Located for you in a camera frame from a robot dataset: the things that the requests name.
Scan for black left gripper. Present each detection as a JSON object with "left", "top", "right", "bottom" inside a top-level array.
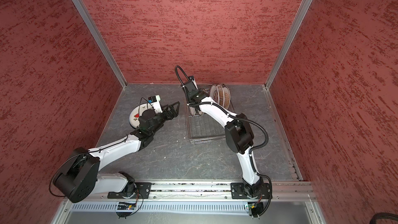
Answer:
[{"left": 150, "top": 102, "right": 180, "bottom": 135}]

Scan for plain white plate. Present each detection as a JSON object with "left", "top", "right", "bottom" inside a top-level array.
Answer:
[{"left": 129, "top": 103, "right": 153, "bottom": 129}]

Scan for white plate red flowers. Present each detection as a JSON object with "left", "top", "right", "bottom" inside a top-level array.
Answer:
[{"left": 189, "top": 107, "right": 196, "bottom": 116}]

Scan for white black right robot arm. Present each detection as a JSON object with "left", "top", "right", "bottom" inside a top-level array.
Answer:
[{"left": 181, "top": 80, "right": 272, "bottom": 199}]

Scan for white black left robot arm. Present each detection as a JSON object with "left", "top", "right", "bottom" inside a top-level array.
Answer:
[{"left": 50, "top": 102, "right": 180, "bottom": 203}]

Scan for orange sunburst green rim plate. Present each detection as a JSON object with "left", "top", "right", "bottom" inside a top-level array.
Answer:
[{"left": 222, "top": 86, "right": 231, "bottom": 109}]

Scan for left base circuit board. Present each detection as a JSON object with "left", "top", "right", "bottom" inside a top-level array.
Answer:
[{"left": 116, "top": 202, "right": 137, "bottom": 218}]

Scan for base circuit board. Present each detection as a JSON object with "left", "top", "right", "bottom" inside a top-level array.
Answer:
[
  {"left": 116, "top": 202, "right": 137, "bottom": 218},
  {"left": 245, "top": 202, "right": 264, "bottom": 218}
]

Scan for right base circuit board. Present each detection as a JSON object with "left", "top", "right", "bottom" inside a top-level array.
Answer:
[{"left": 245, "top": 202, "right": 264, "bottom": 218}]

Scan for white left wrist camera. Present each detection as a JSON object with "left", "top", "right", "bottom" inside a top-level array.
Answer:
[{"left": 148, "top": 95, "right": 162, "bottom": 113}]

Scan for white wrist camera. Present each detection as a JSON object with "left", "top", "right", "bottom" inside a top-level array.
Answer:
[
  {"left": 148, "top": 95, "right": 162, "bottom": 113},
  {"left": 187, "top": 76, "right": 198, "bottom": 91}
]

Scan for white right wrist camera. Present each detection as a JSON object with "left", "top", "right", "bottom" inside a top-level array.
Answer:
[{"left": 187, "top": 76, "right": 198, "bottom": 91}]

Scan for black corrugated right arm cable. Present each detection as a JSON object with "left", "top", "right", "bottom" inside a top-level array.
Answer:
[{"left": 175, "top": 65, "right": 273, "bottom": 217}]

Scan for metal wire dish rack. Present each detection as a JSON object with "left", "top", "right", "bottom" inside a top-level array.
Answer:
[{"left": 184, "top": 84, "right": 236, "bottom": 144}]

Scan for aluminium corner post left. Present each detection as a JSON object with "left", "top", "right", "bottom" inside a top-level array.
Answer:
[{"left": 72, "top": 0, "right": 128, "bottom": 89}]

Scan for aluminium corner post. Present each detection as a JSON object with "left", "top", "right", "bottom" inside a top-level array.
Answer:
[
  {"left": 265, "top": 0, "right": 313, "bottom": 90},
  {"left": 72, "top": 0, "right": 128, "bottom": 89}
]

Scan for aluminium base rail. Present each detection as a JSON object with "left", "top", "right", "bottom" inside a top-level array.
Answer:
[{"left": 62, "top": 181, "right": 317, "bottom": 215}]

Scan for aluminium corner post right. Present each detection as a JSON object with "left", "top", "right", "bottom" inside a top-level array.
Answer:
[{"left": 265, "top": 0, "right": 313, "bottom": 90}]

